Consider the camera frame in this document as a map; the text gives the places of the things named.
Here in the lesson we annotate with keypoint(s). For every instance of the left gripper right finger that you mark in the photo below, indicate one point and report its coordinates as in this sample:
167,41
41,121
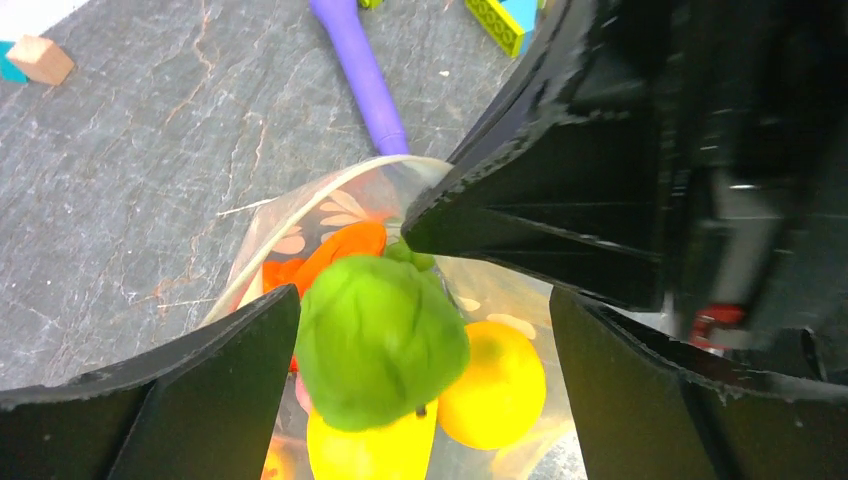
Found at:
647,406

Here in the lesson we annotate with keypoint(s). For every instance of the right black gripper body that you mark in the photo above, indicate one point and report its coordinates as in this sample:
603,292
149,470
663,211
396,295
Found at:
757,253

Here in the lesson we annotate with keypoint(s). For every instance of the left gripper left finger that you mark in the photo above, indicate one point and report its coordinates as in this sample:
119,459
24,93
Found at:
202,406

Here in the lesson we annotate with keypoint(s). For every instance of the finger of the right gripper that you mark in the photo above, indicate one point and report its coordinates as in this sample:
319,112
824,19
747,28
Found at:
558,179

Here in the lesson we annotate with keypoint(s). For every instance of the yellow toy lemon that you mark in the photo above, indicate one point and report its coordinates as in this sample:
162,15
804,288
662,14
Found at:
500,395

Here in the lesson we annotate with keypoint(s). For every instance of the green toy pepper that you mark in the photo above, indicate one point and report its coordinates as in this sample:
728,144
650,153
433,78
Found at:
424,350

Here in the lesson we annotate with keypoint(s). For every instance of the clear zip top bag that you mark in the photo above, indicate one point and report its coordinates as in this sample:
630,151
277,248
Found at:
381,189

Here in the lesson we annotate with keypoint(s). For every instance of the yellow toy mango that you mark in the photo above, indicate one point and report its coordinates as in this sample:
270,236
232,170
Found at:
399,451

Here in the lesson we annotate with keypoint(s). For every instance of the red orange toy chili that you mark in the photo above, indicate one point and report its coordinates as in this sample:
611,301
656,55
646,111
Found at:
338,255

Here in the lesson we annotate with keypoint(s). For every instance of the orange toy pumpkin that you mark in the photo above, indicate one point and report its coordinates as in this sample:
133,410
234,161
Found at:
278,273

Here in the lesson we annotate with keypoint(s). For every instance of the green toy grapes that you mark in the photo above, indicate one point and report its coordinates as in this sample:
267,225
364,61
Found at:
401,252

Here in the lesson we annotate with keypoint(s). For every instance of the green white brick stack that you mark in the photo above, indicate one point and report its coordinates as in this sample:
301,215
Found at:
510,23

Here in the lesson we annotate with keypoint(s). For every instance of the purple toy eggplant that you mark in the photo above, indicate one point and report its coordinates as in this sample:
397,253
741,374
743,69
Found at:
340,19

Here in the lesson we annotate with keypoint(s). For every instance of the teal and wood cubes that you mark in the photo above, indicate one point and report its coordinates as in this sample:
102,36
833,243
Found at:
39,59

